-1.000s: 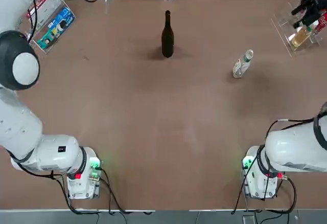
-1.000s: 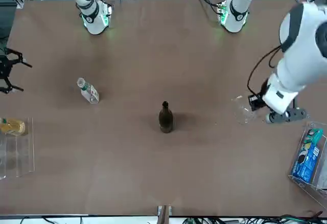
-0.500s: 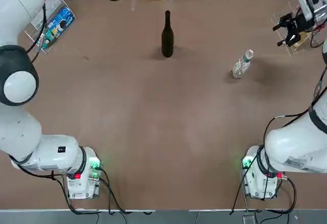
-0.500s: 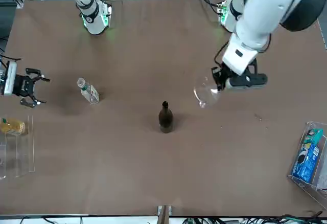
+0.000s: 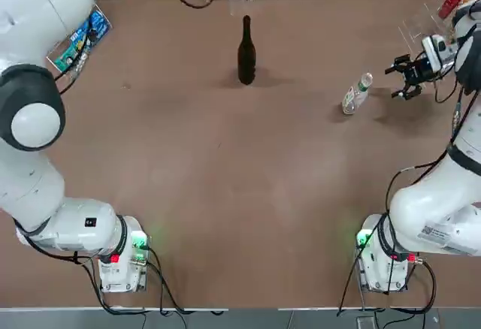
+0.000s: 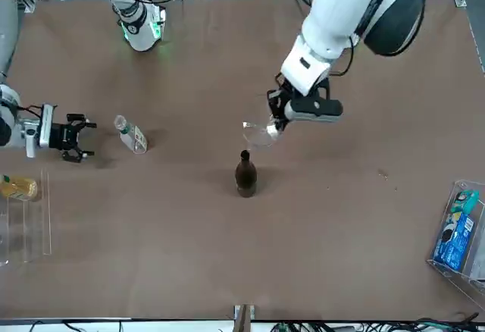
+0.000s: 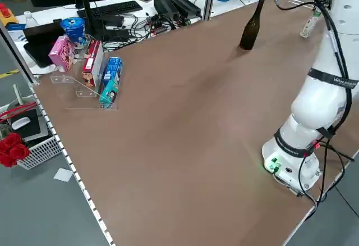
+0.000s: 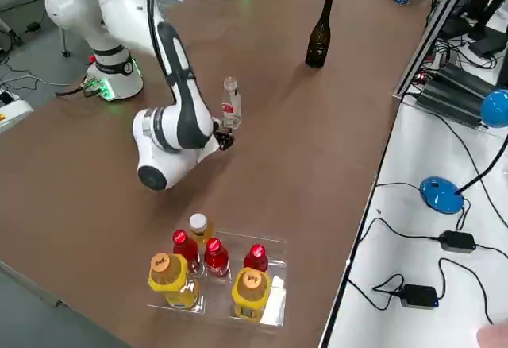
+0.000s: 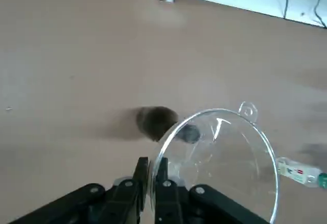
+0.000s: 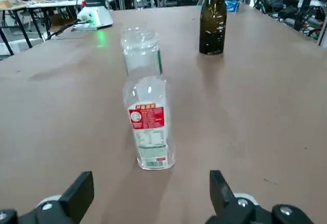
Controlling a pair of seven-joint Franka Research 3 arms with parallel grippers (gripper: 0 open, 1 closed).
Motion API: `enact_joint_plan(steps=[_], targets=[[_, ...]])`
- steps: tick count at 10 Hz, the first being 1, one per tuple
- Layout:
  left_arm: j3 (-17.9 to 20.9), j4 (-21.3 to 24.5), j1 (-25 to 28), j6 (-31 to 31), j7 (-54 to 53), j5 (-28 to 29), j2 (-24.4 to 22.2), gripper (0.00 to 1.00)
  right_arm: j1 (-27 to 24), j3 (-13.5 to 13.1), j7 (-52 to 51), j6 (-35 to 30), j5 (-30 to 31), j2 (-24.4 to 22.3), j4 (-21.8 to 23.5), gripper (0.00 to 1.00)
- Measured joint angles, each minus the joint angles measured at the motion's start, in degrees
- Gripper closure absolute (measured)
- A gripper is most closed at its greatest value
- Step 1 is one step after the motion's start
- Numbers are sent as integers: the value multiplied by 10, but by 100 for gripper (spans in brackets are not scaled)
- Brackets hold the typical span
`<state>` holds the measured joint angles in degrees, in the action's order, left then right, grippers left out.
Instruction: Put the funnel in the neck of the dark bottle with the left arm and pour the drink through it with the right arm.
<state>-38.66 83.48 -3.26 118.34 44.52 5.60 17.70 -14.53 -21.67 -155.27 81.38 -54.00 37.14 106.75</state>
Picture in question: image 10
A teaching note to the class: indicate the blue snack tub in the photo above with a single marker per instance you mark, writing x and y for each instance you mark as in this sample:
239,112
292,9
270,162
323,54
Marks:
233,6

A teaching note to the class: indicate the dark glass bottle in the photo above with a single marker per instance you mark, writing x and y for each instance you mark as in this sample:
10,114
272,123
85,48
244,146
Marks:
212,29

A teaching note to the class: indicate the clear plastic drink bottle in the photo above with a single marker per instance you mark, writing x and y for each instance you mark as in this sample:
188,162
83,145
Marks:
150,132

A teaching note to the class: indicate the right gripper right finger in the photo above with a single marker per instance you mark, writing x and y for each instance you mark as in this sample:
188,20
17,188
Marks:
224,201

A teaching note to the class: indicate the black monitor stand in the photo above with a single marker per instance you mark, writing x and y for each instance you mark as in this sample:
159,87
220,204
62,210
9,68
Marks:
306,4

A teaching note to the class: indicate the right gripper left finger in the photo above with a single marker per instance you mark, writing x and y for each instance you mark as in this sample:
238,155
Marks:
74,196

